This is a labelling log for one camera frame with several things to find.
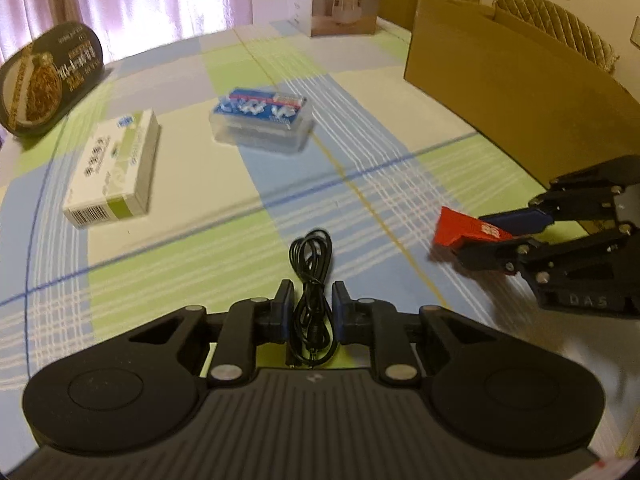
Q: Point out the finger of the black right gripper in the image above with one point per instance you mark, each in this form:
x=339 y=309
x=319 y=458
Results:
x=520 y=221
x=501 y=256

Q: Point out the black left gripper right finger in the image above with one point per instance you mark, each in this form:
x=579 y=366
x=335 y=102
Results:
x=377 y=325

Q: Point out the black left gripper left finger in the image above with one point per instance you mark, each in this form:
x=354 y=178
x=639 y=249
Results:
x=237 y=333

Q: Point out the red snack packet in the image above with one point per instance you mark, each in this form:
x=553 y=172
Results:
x=454 y=230

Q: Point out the brown cardboard box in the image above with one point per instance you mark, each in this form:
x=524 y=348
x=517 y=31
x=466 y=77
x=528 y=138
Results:
x=543 y=104

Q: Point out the plaid tablecloth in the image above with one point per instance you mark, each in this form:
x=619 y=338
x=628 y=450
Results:
x=380 y=161

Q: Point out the white green medicine box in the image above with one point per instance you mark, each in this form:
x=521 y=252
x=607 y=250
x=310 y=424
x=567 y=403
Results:
x=113 y=175

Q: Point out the quilted beige chair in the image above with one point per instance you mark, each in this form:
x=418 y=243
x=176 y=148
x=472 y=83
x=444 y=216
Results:
x=565 y=27

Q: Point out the clear box blue label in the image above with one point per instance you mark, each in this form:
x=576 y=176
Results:
x=270 y=120

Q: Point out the black oval food container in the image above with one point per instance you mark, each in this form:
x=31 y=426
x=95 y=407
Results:
x=43 y=81

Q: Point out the single wall socket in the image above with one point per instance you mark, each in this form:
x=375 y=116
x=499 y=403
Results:
x=635 y=34

